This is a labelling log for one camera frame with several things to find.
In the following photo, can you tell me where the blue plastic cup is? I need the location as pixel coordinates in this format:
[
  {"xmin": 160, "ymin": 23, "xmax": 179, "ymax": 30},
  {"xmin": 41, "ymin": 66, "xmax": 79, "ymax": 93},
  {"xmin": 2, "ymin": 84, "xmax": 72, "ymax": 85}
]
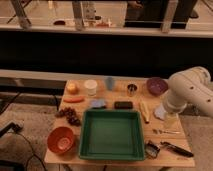
[{"xmin": 105, "ymin": 77, "xmax": 115, "ymax": 91}]

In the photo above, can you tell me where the orange carrot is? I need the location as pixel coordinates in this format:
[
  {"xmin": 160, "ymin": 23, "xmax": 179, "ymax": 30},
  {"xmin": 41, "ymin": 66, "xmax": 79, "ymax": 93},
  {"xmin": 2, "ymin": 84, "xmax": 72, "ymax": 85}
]
[{"xmin": 63, "ymin": 97, "xmax": 84, "ymax": 103}]

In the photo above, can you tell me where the small metal cup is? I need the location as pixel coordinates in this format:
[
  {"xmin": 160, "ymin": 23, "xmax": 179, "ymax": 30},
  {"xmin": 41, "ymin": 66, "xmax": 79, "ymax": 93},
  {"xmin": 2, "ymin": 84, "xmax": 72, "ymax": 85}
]
[{"xmin": 127, "ymin": 84, "xmax": 137, "ymax": 97}]

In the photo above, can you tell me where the white paper cup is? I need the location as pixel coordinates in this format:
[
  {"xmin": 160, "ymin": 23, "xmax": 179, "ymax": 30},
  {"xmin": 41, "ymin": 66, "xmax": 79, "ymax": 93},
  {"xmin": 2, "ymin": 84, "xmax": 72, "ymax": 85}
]
[{"xmin": 84, "ymin": 80, "xmax": 97, "ymax": 96}]

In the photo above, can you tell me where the black eraser block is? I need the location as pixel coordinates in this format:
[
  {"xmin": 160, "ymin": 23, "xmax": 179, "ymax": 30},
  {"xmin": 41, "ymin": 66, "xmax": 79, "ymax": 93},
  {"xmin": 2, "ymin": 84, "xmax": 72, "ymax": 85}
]
[{"xmin": 114, "ymin": 101, "xmax": 133, "ymax": 109}]

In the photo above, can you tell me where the yellow apple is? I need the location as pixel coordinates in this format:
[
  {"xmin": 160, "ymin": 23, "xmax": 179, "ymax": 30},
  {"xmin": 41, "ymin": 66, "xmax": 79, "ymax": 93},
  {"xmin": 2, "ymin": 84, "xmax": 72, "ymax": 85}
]
[{"xmin": 66, "ymin": 83, "xmax": 78, "ymax": 95}]

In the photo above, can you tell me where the purple plastic bowl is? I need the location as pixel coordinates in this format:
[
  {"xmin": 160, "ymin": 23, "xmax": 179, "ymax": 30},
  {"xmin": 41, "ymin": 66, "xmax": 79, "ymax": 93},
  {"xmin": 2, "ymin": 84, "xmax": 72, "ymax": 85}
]
[{"xmin": 146, "ymin": 77, "xmax": 168, "ymax": 96}]

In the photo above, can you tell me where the bunch of dark grapes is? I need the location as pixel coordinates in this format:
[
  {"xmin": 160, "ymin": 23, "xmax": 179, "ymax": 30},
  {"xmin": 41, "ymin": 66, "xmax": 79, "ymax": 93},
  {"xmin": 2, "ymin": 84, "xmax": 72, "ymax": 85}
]
[{"xmin": 55, "ymin": 107, "xmax": 81, "ymax": 126}]

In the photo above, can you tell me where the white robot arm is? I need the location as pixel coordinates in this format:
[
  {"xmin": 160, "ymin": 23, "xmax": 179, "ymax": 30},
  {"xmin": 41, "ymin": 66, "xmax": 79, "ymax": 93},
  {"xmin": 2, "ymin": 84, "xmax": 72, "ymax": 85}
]
[{"xmin": 162, "ymin": 67, "xmax": 213, "ymax": 129}]

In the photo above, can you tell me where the metal fork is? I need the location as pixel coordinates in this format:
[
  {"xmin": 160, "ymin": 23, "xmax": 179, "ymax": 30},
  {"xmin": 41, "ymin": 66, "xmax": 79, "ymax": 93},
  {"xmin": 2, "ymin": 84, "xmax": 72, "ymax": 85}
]
[{"xmin": 153, "ymin": 129, "xmax": 180, "ymax": 134}]

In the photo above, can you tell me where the black handled peeler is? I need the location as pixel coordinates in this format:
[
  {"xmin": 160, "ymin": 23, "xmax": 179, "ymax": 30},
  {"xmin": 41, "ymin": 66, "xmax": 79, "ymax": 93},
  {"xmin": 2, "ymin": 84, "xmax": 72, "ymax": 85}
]
[{"xmin": 160, "ymin": 141, "xmax": 194, "ymax": 158}]

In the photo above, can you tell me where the blue sponge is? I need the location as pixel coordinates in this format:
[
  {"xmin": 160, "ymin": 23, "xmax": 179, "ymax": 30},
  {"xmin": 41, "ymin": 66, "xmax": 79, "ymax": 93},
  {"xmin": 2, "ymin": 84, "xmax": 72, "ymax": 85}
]
[{"xmin": 90, "ymin": 99, "xmax": 106, "ymax": 109}]

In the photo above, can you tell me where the black cable on floor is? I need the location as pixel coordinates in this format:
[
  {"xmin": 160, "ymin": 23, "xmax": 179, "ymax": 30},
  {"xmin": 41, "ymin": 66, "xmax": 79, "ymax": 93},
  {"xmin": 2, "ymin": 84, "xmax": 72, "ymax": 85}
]
[{"xmin": 0, "ymin": 121, "xmax": 48, "ymax": 171}]

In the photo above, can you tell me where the orange plastic bowl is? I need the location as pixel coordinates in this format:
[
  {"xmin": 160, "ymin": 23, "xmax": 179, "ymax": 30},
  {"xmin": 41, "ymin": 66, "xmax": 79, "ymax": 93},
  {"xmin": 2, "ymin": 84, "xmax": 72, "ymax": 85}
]
[{"xmin": 47, "ymin": 127, "xmax": 75, "ymax": 155}]

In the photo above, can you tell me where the green plastic tray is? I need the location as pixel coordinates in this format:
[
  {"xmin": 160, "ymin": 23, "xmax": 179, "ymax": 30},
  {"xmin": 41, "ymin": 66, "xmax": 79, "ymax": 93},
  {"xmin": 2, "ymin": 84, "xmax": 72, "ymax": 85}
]
[{"xmin": 78, "ymin": 110, "xmax": 145, "ymax": 161}]

